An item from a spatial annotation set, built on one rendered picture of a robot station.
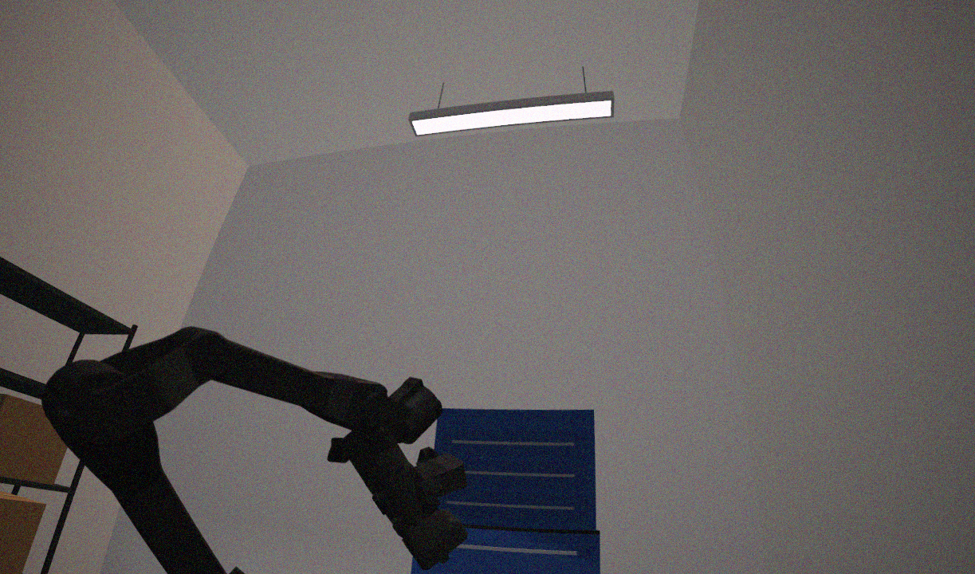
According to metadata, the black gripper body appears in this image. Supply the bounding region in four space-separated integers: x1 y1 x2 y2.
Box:
364 456 469 570

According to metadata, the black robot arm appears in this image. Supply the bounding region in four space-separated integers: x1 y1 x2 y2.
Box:
41 326 467 574

